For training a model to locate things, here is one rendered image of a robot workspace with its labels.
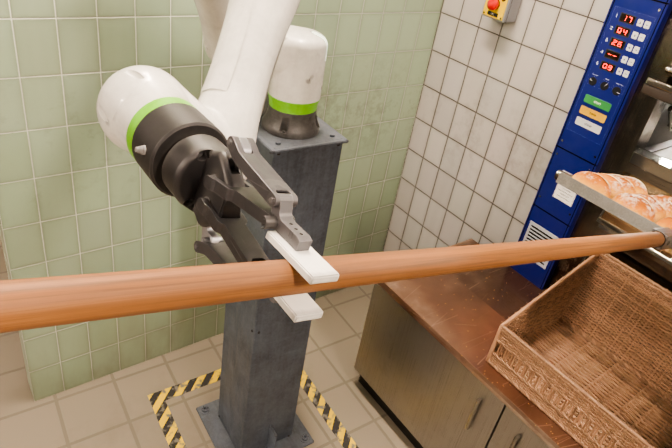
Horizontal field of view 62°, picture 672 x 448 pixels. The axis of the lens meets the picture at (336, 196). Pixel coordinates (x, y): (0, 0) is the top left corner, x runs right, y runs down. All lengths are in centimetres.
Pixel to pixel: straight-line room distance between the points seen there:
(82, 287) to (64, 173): 145
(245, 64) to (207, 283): 48
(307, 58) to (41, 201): 93
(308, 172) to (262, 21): 62
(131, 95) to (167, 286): 33
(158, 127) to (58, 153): 118
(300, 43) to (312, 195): 40
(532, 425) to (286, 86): 112
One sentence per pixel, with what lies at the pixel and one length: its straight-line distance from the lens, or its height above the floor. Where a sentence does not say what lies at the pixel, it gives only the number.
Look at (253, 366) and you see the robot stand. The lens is 179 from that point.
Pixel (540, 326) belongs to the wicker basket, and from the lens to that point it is 199.
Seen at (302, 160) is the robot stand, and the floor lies 116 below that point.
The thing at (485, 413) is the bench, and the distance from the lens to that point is 185.
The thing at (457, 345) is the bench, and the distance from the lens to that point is 183.
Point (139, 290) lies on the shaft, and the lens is 39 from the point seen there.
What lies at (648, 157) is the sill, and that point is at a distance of 193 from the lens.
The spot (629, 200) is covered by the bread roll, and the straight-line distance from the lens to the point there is 140.
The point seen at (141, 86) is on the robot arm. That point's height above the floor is 154.
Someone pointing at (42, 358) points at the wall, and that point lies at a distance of 224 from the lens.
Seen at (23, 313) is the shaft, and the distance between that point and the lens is 37.
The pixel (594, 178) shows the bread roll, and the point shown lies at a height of 126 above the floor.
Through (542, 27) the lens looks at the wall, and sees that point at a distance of 207.
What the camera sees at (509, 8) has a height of 146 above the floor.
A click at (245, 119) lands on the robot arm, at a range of 80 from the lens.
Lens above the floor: 180
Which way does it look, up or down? 31 degrees down
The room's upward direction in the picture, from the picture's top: 10 degrees clockwise
